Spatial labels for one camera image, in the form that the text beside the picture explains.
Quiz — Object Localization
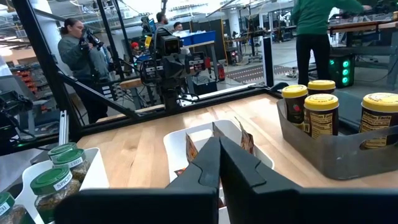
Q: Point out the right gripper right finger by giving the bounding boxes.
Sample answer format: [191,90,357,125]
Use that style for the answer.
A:
[220,136,398,224]

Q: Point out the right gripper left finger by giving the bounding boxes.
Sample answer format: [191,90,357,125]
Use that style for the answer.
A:
[54,136,222,224]

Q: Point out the yellow-lid spice jar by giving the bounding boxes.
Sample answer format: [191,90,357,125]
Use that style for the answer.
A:
[307,80,336,96]
[303,93,340,140]
[282,84,308,131]
[359,92,398,150]

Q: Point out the green-lid spice jar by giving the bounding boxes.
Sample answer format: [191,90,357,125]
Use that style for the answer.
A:
[30,166,83,224]
[47,142,78,157]
[0,191,29,224]
[52,148,91,184]

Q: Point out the black equipment case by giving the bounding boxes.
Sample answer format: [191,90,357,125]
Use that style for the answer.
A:
[192,75,218,96]

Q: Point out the blue storage box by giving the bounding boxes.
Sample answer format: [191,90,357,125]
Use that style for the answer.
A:
[181,30,217,47]

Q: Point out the white plastic bin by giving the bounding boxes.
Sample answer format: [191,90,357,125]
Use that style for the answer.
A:
[163,119,275,224]
[14,147,110,224]

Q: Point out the grey plastic bin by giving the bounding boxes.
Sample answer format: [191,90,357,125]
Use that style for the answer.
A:
[276,98,398,180]

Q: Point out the checkered floor mat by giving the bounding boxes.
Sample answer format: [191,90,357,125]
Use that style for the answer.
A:
[225,65,265,83]

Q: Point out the computer with green lights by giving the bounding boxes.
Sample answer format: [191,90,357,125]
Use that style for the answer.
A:
[328,54,355,89]

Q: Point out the red storage bins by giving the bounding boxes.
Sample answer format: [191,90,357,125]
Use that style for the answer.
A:
[12,70,41,94]

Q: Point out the wooden workbench with grey legs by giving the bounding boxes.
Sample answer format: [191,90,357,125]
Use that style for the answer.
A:
[328,20,398,91]

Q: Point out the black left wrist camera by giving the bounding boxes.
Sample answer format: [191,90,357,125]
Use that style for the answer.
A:
[154,27,182,60]

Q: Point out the black handheld camera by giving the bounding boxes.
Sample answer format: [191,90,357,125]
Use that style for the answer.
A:
[81,28,105,51]

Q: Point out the silver aluminium bracket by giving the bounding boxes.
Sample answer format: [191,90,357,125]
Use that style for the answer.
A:
[58,110,70,146]

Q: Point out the black aluminium frame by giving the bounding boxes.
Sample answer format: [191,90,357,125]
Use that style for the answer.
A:
[11,0,289,156]

